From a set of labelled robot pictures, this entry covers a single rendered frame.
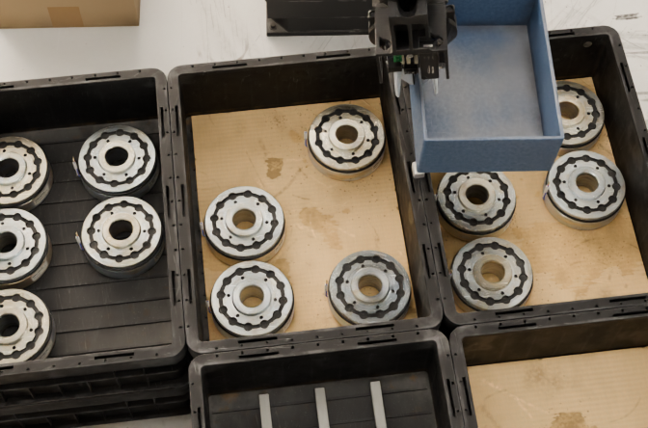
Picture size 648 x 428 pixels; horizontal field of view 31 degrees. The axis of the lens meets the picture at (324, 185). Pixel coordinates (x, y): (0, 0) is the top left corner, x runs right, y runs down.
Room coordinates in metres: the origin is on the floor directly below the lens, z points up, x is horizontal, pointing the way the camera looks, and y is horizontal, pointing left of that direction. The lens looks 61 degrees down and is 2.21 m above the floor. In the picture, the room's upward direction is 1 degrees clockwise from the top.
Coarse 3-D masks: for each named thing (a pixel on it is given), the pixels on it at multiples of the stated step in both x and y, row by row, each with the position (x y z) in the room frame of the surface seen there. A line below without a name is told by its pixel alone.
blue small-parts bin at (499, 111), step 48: (480, 0) 0.84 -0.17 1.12; (528, 0) 0.84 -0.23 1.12; (480, 48) 0.81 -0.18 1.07; (528, 48) 0.81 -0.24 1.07; (432, 96) 0.74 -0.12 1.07; (480, 96) 0.74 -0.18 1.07; (528, 96) 0.74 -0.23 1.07; (432, 144) 0.64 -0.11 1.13; (480, 144) 0.64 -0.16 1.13; (528, 144) 0.65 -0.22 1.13
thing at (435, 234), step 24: (624, 72) 0.89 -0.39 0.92; (408, 96) 0.83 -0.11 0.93; (408, 120) 0.80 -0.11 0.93; (432, 192) 0.69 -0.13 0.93; (432, 216) 0.66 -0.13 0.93; (432, 240) 0.63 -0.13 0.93; (456, 312) 0.53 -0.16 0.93; (480, 312) 0.54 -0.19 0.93; (528, 312) 0.54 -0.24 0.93; (552, 312) 0.54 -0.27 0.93
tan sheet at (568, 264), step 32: (512, 224) 0.70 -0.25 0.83; (544, 224) 0.70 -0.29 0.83; (608, 224) 0.71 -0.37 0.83; (448, 256) 0.65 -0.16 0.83; (544, 256) 0.66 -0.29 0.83; (576, 256) 0.66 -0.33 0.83; (608, 256) 0.66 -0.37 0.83; (640, 256) 0.66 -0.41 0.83; (544, 288) 0.61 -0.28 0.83; (576, 288) 0.61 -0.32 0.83; (608, 288) 0.61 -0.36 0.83; (640, 288) 0.62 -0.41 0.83
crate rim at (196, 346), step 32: (192, 64) 0.87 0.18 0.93; (224, 64) 0.87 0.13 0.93; (256, 64) 0.88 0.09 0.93; (288, 64) 0.88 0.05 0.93; (416, 192) 0.69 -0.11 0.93; (416, 224) 0.65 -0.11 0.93; (192, 256) 0.60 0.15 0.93; (192, 288) 0.56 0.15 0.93; (192, 320) 0.52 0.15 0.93; (416, 320) 0.52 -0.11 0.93; (192, 352) 0.48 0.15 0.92
